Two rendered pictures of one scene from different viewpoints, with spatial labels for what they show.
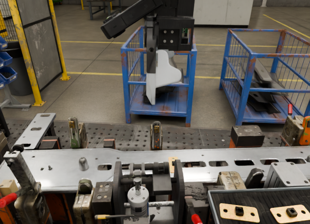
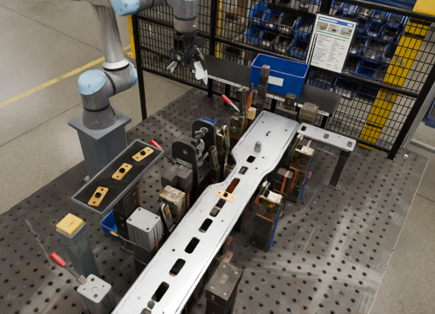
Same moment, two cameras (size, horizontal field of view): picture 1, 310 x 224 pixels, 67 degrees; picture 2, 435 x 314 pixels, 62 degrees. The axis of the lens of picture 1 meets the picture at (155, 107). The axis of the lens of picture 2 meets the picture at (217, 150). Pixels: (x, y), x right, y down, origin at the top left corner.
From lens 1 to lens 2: 154 cm
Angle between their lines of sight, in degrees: 88
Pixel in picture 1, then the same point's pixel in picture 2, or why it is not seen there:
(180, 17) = (176, 48)
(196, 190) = (181, 172)
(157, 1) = not seen: hidden behind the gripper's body
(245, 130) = (226, 274)
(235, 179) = (171, 195)
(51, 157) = (279, 138)
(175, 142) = (320, 303)
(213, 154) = (217, 228)
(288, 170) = (145, 219)
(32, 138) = (312, 132)
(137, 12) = not seen: hidden behind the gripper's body
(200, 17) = not seen: outside the picture
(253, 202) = (141, 164)
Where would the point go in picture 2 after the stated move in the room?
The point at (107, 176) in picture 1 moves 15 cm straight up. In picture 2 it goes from (239, 157) to (243, 132)
